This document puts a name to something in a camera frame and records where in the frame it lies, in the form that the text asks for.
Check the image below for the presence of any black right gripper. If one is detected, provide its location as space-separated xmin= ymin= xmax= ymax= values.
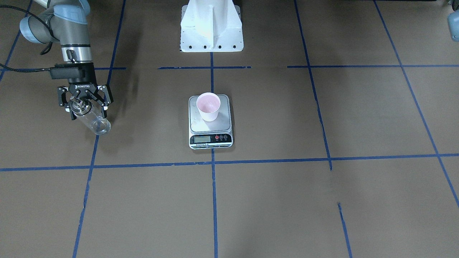
xmin=49 ymin=62 xmax=113 ymax=120

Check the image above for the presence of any clear glass sauce bottle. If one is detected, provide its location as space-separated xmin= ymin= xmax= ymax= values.
xmin=70 ymin=99 xmax=111 ymax=135

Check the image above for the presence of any pink plastic cup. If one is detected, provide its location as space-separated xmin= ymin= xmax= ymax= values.
xmin=196 ymin=92 xmax=221 ymax=122

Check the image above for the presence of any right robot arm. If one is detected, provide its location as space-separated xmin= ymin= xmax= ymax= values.
xmin=20 ymin=0 xmax=113 ymax=119

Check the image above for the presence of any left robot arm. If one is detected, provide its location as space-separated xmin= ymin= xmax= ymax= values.
xmin=447 ymin=0 xmax=459 ymax=42

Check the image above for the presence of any grey digital kitchen scale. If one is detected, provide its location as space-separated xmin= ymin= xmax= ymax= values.
xmin=188 ymin=94 xmax=234 ymax=150

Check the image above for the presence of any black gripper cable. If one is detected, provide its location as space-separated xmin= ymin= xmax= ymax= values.
xmin=0 ymin=5 xmax=68 ymax=73

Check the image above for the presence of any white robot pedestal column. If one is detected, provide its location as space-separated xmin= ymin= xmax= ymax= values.
xmin=179 ymin=0 xmax=244 ymax=53

